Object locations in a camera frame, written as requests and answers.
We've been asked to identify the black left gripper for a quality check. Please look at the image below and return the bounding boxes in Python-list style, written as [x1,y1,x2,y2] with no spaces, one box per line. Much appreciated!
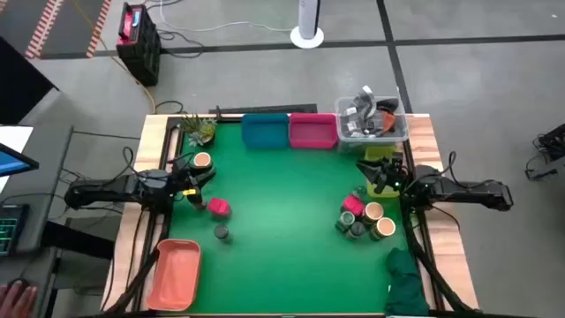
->
[172,155,217,211]

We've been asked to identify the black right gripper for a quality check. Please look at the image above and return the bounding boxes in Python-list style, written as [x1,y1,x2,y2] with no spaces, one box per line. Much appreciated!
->
[356,154,407,196]

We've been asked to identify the red spice tin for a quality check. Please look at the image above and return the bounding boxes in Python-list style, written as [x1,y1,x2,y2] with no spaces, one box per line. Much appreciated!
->
[206,197,232,221]
[342,193,366,217]

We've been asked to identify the yellow-green plastic bin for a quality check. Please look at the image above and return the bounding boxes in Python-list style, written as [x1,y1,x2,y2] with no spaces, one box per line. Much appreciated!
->
[365,144,402,199]

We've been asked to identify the potted succulent plant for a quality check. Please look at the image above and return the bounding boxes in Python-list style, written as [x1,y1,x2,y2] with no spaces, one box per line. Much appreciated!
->
[179,112,218,149]

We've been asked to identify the clear plastic storage box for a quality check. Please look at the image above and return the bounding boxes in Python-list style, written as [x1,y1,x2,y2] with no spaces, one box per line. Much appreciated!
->
[334,95,411,154]

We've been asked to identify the orange part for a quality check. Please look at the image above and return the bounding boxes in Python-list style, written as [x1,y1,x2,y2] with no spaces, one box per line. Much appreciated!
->
[380,110,397,133]

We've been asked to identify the blue plastic bin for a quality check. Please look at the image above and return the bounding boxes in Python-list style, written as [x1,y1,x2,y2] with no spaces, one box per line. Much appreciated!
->
[241,113,290,150]

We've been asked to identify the pink plastic bin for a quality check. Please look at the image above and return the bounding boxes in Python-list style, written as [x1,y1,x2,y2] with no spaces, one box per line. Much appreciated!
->
[289,112,340,150]

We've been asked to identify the green table mat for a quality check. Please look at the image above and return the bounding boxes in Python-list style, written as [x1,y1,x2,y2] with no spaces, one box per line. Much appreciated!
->
[167,121,410,315]

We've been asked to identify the black bar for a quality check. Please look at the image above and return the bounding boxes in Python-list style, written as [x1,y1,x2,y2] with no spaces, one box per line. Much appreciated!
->
[207,103,319,116]

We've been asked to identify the orange plastic tray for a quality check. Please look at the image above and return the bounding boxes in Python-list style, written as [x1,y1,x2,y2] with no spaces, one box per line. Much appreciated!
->
[146,238,202,313]

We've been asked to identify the dark green cloth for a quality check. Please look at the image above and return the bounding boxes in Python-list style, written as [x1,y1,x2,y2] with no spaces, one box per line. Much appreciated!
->
[383,246,432,317]

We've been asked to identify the black crate with red top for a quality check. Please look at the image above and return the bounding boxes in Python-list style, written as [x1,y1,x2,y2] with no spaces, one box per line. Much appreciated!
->
[115,2,162,87]

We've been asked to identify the grey desk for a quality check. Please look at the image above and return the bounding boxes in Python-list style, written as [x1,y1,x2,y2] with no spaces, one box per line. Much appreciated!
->
[0,87,76,318]

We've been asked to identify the white tower fan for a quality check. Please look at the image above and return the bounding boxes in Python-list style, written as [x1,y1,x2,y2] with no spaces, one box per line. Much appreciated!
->
[290,0,326,49]

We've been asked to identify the computer monitor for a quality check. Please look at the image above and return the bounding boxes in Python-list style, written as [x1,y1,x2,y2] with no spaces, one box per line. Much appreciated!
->
[0,141,40,178]

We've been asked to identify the white paper sheet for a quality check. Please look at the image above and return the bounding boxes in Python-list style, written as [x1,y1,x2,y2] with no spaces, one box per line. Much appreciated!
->
[0,125,34,154]

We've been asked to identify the orange-striped black floor mat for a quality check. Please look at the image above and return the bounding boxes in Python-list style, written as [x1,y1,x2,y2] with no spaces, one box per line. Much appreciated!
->
[24,0,114,59]

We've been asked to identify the backlit keyboard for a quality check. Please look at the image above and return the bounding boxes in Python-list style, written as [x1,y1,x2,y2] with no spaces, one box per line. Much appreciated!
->
[0,203,30,257]

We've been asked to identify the black panel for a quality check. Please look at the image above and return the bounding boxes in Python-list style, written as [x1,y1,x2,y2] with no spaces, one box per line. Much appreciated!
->
[0,37,58,125]

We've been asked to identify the person's hand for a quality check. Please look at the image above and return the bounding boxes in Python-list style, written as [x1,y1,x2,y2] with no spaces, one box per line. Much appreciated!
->
[0,281,39,318]

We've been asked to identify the black aluminium table frame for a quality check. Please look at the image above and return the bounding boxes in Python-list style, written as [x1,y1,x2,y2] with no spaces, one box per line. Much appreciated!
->
[162,113,416,315]

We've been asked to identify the grey bracket parts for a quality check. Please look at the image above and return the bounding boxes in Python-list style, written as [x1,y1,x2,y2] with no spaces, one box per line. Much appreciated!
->
[346,85,380,133]

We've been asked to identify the black floor cable loop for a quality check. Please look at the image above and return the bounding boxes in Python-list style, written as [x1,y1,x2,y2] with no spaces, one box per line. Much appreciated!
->
[153,100,185,116]

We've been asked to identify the yellow floor cable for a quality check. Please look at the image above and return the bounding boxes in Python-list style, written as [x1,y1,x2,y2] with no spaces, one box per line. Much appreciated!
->
[70,0,158,114]

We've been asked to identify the white floor cable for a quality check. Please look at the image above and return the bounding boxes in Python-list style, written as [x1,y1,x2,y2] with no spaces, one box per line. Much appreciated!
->
[156,0,295,34]

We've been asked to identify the black device with cables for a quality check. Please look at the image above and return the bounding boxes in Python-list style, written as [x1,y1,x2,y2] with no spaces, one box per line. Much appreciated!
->
[524,123,565,182]

